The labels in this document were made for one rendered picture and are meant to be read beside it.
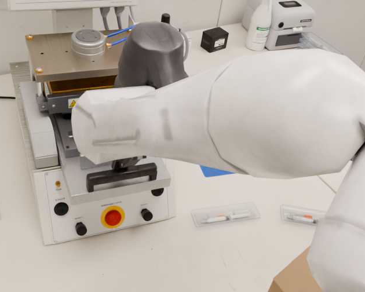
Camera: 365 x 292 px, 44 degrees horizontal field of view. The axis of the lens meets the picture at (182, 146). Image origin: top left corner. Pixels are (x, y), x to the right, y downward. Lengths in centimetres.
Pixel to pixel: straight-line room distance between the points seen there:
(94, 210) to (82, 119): 57
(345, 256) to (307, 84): 11
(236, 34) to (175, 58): 140
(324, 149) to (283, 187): 106
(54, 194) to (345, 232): 87
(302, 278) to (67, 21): 86
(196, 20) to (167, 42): 137
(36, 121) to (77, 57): 18
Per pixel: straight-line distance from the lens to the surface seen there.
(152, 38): 63
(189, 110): 41
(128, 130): 48
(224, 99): 37
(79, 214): 114
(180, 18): 194
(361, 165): 34
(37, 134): 107
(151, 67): 63
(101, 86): 111
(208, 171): 136
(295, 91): 32
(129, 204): 116
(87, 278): 111
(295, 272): 105
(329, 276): 32
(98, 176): 95
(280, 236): 126
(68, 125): 109
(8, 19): 166
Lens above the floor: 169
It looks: 41 degrees down
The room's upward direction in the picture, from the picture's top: 10 degrees clockwise
